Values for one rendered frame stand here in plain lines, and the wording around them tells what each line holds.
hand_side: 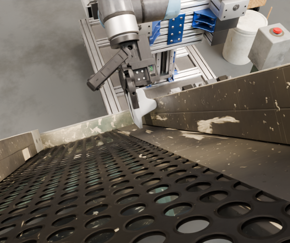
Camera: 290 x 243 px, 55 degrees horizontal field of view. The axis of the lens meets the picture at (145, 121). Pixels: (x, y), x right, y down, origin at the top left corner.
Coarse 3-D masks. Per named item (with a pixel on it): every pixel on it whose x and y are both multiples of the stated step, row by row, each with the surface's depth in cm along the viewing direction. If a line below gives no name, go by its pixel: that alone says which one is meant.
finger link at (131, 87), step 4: (128, 76) 63; (128, 80) 62; (128, 84) 62; (132, 84) 62; (128, 88) 62; (132, 88) 62; (132, 92) 62; (132, 96) 62; (136, 96) 63; (132, 100) 62; (136, 100) 63; (132, 104) 63; (136, 104) 63; (136, 108) 63
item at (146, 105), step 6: (138, 90) 64; (138, 96) 64; (144, 96) 65; (138, 102) 64; (144, 102) 65; (150, 102) 65; (156, 102) 66; (132, 108) 64; (138, 108) 63; (144, 108) 65; (150, 108) 65; (138, 114) 64; (144, 114) 65; (138, 120) 65; (138, 126) 66
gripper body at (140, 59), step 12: (120, 36) 62; (132, 36) 63; (144, 36) 65; (120, 48) 67; (132, 48) 65; (144, 48) 65; (132, 60) 65; (144, 60) 63; (120, 72) 64; (132, 72) 63; (144, 72) 64; (144, 84) 64
